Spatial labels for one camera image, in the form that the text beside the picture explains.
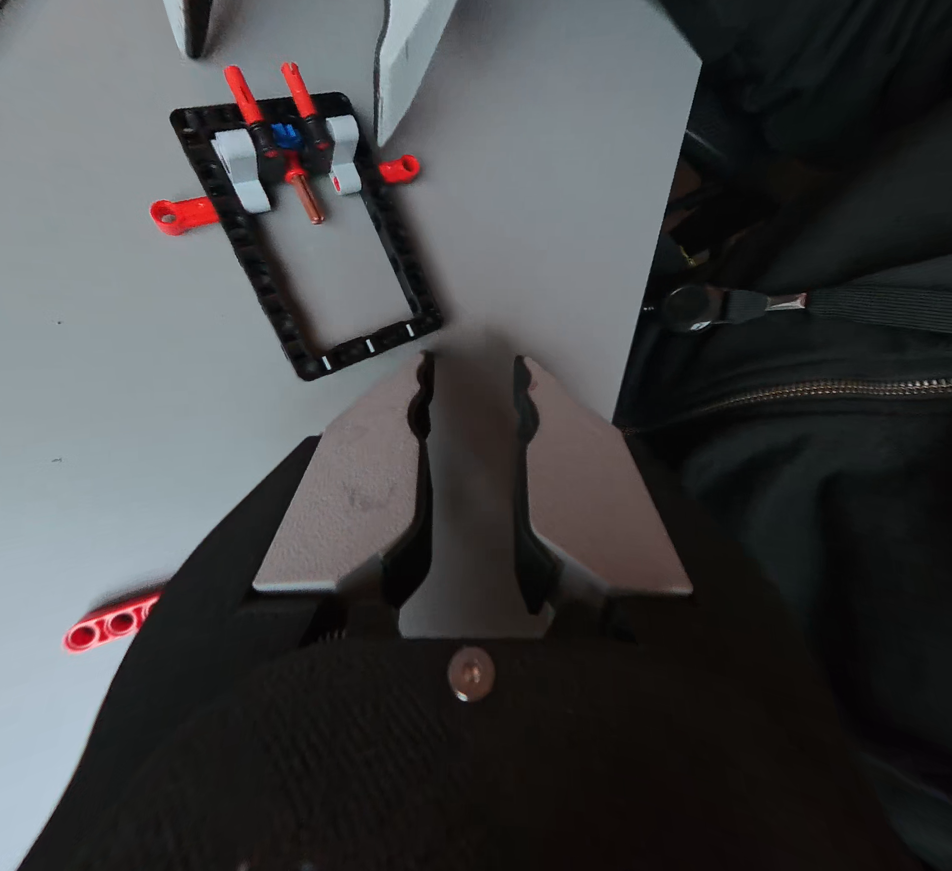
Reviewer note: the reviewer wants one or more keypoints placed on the person's black jacket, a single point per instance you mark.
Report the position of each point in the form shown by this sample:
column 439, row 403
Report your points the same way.
column 818, row 31

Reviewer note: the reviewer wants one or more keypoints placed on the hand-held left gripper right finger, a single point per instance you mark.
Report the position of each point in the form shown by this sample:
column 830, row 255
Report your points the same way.
column 595, row 506

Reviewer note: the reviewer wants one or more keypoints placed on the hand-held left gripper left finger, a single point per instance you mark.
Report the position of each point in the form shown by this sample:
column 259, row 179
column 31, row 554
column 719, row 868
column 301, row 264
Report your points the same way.
column 349, row 499

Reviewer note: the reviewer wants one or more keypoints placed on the black lego frame assembly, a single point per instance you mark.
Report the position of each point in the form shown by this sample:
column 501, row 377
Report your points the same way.
column 253, row 269

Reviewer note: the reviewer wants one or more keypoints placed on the thick red three-hole lego beam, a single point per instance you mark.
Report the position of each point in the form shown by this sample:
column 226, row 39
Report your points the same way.
column 104, row 629

